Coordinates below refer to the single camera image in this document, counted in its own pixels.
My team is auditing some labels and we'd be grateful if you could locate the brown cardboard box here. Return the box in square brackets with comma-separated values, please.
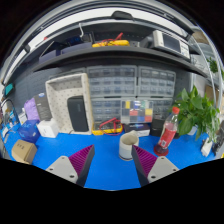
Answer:
[11, 139, 38, 165]

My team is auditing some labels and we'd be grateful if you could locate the blue cardboard box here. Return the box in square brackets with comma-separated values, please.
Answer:
[17, 119, 41, 144]

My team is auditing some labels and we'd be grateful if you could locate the small white box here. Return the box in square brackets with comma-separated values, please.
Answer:
[36, 118, 60, 139]

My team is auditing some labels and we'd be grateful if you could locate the flat round red coaster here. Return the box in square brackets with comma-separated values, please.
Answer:
[153, 143, 170, 157]

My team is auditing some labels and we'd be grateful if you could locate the clear organizer with coloured parts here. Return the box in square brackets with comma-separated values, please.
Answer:
[120, 99, 154, 125]

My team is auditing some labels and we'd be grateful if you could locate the white dotted tray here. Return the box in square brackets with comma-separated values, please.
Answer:
[45, 72, 94, 136]

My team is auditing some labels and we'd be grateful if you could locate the dark overhead shelf unit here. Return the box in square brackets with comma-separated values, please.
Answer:
[3, 11, 209, 79]

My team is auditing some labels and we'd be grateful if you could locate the white plug adapter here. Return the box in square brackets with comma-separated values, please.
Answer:
[200, 137, 214, 158]

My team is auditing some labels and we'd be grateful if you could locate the yellow multimeter with red leads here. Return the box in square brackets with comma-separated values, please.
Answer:
[92, 117, 124, 136]

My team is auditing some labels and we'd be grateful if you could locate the dark grey upright box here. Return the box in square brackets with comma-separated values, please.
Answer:
[33, 92, 53, 122]

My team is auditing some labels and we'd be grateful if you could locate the white and grey mug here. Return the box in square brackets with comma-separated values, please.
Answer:
[118, 129, 140, 162]

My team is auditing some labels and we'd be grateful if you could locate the teal wall-mounted bin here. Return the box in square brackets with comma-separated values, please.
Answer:
[3, 82, 15, 97]

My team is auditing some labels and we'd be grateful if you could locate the black box with white label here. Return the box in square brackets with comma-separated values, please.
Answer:
[123, 123, 151, 138]

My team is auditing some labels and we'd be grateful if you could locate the white metal shelf rack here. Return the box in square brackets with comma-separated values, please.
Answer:
[189, 28, 224, 111]

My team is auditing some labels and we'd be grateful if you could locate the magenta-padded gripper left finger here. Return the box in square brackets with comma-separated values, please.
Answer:
[45, 144, 96, 188]

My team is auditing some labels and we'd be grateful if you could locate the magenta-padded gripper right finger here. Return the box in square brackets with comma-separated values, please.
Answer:
[131, 144, 180, 188]

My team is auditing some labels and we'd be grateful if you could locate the clear bottle with red label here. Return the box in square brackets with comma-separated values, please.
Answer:
[155, 106, 181, 155]

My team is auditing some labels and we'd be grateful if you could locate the dark grey pegboard panel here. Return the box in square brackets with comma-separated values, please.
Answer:
[13, 68, 88, 114]

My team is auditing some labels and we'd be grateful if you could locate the green potted plant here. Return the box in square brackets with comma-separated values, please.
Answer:
[171, 85, 221, 141]

